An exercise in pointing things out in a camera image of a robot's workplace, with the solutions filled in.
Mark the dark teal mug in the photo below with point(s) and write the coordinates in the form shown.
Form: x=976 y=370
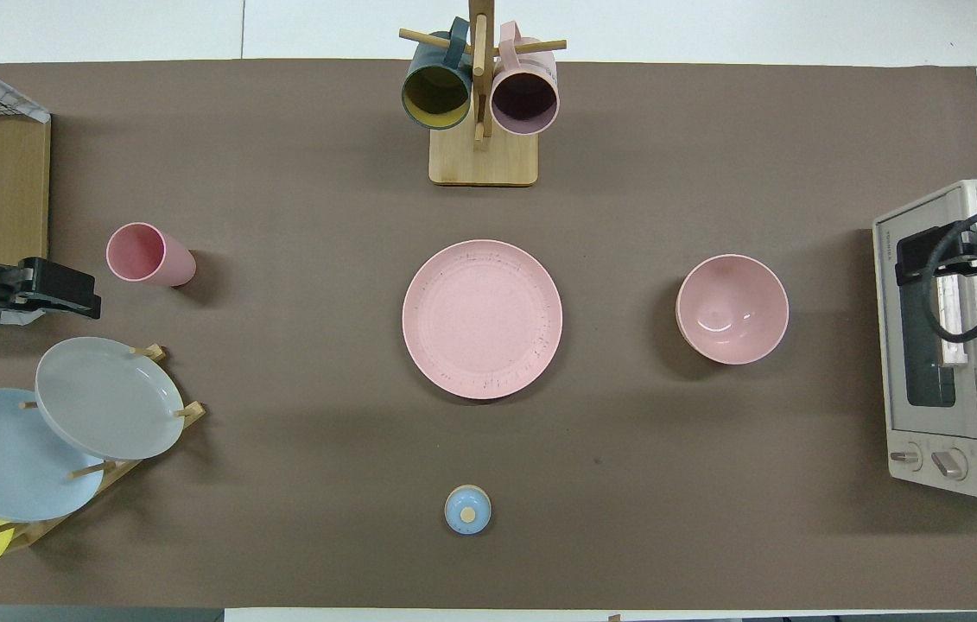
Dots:
x=436 y=91

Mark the pink bowl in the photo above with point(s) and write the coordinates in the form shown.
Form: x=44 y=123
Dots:
x=730 y=307

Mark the pink speckled plate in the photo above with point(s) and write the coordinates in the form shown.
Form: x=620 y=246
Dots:
x=482 y=320

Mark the brown table mat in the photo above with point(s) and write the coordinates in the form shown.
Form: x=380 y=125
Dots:
x=281 y=259

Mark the pink mug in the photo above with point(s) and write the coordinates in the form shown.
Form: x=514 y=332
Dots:
x=524 y=99

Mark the pink tumbler cup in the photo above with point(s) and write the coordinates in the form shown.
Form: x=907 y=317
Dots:
x=138 y=252

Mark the grey plate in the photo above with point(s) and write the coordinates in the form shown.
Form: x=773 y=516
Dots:
x=108 y=397

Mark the wooden plate rack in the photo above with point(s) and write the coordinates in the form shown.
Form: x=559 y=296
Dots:
x=193 y=415

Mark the light blue plate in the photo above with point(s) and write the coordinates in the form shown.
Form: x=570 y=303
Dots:
x=4 y=458

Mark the wooden mug tree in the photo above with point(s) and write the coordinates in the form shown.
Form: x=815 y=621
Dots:
x=484 y=160

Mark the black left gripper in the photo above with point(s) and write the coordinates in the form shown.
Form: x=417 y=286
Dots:
x=56 y=285

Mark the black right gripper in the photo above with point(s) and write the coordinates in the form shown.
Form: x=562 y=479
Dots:
x=920 y=255

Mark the small blue lidded jar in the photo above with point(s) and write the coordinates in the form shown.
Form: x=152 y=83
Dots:
x=458 y=518

